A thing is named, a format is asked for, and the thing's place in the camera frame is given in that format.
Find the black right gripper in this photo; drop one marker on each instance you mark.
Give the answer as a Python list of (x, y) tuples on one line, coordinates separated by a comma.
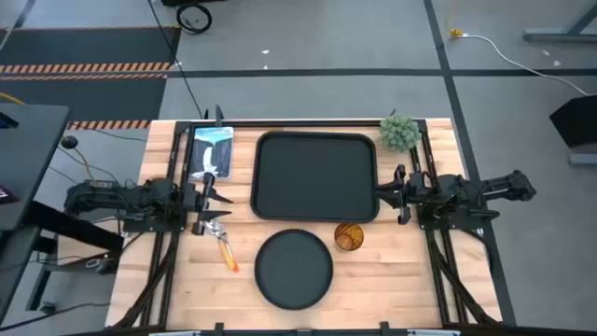
[(415, 192)]

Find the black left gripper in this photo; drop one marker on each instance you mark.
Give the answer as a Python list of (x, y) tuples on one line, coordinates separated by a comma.
[(199, 196)]

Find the amber ribbed glass cup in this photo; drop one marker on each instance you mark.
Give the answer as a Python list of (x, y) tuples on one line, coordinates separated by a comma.
[(349, 237)]

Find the black round plate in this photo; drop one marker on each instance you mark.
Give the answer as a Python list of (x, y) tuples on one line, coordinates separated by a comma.
[(294, 270)]

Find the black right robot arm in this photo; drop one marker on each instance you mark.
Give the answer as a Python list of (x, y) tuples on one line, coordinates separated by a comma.
[(485, 189)]

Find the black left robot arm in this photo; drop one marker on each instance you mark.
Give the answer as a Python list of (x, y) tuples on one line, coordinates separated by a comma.
[(112, 197)]

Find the black rectangular tray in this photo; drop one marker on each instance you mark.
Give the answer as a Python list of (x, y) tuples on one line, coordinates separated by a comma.
[(312, 177)]

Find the waterfall picture card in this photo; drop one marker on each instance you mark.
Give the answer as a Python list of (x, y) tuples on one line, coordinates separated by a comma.
[(212, 154)]

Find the green artificial plant ball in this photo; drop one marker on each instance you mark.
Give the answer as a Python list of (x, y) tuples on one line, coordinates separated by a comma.
[(399, 133)]

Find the silver carabiner clamp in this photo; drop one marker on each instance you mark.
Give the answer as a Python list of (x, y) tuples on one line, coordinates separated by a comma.
[(93, 263)]

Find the black desk leg base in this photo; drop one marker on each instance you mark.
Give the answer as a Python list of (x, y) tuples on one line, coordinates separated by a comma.
[(70, 228)]

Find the black desk top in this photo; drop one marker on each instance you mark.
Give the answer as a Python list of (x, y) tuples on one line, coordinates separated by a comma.
[(28, 158)]

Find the black box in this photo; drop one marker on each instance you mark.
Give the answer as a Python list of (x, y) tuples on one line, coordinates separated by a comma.
[(576, 120)]

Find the black hazard striped floor mat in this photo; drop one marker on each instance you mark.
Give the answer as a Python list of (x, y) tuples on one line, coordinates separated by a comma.
[(84, 46)]

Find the grey metal table leg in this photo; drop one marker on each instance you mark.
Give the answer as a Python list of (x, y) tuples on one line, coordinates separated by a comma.
[(559, 35)]

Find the black aluminium table frame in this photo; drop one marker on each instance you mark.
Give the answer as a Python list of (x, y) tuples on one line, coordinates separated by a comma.
[(303, 123)]

